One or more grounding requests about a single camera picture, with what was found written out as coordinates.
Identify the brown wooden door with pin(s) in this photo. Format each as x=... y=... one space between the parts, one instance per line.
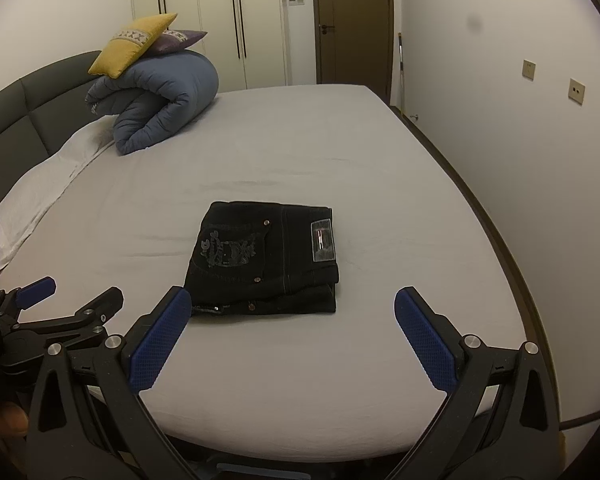
x=355 y=20

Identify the black denim pants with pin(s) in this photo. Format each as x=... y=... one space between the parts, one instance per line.
x=265 y=260

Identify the purple cushion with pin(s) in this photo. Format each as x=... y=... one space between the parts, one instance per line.
x=172 y=41

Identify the person's left hand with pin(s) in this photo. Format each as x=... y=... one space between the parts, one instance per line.
x=5 y=419

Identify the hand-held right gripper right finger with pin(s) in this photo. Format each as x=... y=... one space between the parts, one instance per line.
x=426 y=345

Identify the grey padded headboard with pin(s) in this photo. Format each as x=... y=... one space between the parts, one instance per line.
x=27 y=110

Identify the thin metal stick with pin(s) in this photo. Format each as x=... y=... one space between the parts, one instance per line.
x=400 y=70

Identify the yellow cushion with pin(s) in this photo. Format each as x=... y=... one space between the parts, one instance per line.
x=132 y=45

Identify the cream wardrobe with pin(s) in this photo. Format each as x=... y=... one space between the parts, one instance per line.
x=215 y=20

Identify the rolled blue duvet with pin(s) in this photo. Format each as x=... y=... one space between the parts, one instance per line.
x=155 y=102

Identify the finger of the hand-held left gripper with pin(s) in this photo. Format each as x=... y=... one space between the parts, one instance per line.
x=36 y=291
x=97 y=307

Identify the bed with white sheet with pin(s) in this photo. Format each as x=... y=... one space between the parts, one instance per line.
x=300 y=185

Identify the white pillow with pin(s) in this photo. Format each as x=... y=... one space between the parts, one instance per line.
x=45 y=180

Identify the beige wall socket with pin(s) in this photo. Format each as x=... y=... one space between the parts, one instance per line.
x=529 y=69
x=576 y=91

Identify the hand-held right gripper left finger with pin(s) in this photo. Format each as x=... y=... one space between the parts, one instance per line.
x=160 y=345

